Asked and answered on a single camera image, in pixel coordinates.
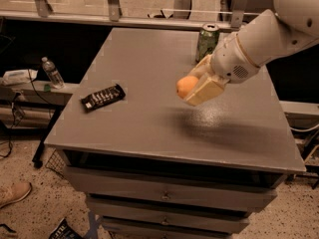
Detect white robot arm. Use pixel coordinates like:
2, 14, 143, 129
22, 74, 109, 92
176, 0, 319, 106

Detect orange fruit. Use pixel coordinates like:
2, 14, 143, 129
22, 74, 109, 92
176, 76, 198, 99

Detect green soda can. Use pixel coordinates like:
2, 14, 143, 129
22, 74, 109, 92
195, 23, 219, 62

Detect white tissue pack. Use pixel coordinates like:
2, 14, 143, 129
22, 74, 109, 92
1, 69, 38, 86

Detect tan shoe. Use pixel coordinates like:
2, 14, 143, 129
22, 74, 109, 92
0, 182, 32, 208

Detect black cable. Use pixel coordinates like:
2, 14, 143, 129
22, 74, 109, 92
0, 69, 54, 159

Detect low grey side bench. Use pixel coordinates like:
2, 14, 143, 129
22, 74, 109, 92
0, 81, 79, 168

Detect grey drawer cabinet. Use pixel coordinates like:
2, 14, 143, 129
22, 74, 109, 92
46, 28, 304, 239

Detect wire mesh basket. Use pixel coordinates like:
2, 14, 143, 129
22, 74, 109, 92
45, 150, 65, 178

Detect black rxbar chocolate bar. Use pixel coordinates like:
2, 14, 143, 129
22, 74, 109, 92
81, 84, 126, 112

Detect black snack bag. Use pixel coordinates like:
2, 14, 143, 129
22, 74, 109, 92
49, 219, 83, 239

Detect clear plastic water bottle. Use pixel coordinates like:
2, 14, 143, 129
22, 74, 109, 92
42, 57, 64, 89

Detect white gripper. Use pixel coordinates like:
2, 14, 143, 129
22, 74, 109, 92
183, 32, 260, 107

